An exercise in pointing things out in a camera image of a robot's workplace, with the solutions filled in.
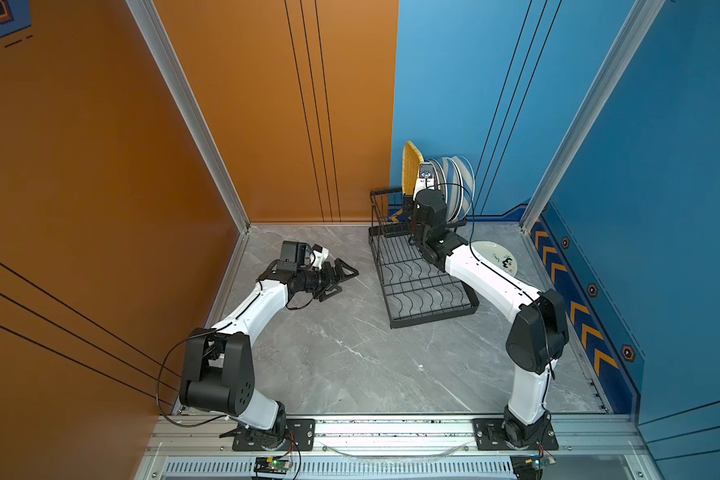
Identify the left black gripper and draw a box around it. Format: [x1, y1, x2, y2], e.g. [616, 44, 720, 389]
[297, 259, 357, 301]

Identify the black wire dish rack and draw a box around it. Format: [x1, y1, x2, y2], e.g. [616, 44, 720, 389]
[368, 188, 479, 329]

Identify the blue striped plate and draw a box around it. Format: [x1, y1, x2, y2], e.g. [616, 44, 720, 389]
[453, 155, 475, 220]
[441, 157, 463, 222]

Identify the white floral plate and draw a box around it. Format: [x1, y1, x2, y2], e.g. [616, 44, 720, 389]
[471, 241, 518, 277]

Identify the orange sunburst round plate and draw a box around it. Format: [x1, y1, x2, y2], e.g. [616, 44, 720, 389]
[430, 159, 447, 194]

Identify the yellow woven square plate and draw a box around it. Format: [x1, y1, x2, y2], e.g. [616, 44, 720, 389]
[401, 141, 424, 197]

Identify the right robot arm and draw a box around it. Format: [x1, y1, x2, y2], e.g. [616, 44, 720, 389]
[412, 189, 570, 449]

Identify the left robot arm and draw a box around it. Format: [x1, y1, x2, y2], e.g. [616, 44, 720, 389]
[179, 241, 359, 450]

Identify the left circuit board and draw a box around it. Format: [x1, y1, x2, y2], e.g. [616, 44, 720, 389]
[253, 457, 296, 479]

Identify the circuit board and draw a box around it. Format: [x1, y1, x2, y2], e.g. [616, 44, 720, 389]
[253, 457, 296, 479]
[510, 455, 557, 480]

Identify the right circuit board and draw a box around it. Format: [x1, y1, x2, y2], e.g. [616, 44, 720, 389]
[510, 455, 557, 480]

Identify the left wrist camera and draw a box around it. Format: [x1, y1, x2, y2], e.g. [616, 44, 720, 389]
[310, 244, 329, 271]

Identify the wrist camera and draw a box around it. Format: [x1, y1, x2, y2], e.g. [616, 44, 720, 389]
[310, 244, 329, 271]
[413, 161, 437, 196]

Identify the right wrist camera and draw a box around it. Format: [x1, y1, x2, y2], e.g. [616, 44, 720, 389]
[413, 161, 437, 196]

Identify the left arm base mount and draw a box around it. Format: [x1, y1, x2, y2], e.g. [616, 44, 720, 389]
[232, 417, 316, 453]

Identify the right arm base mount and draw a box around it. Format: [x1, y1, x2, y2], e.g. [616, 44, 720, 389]
[471, 415, 559, 451]

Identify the aluminium front rail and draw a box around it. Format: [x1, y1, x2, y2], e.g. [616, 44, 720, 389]
[144, 413, 649, 458]

